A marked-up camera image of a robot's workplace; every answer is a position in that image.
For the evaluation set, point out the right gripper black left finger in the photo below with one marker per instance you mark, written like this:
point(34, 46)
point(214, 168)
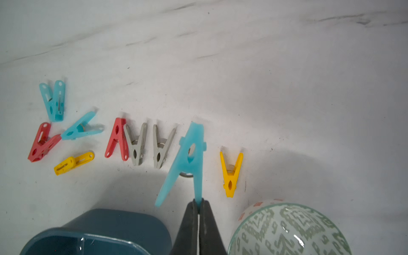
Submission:
point(187, 237)

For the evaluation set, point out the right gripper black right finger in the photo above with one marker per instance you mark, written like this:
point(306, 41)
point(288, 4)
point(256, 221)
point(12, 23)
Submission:
point(210, 241)

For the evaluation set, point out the yellow clothespin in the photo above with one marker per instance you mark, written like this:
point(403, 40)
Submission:
point(73, 162)
point(231, 176)

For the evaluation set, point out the teal clothespin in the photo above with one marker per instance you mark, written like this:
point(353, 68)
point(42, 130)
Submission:
point(189, 160)
point(54, 100)
point(81, 128)

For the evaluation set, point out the teal plastic storage box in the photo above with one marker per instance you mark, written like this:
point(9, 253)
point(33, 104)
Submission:
point(104, 232)

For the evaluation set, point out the grey clothespin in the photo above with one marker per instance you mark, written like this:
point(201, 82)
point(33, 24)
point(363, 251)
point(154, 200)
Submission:
point(161, 146)
point(136, 146)

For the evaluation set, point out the red clothespin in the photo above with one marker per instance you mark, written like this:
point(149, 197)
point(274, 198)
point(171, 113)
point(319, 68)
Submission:
point(117, 137)
point(42, 143)

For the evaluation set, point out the green patterned ceramic bowl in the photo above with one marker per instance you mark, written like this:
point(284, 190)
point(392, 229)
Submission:
point(276, 227)

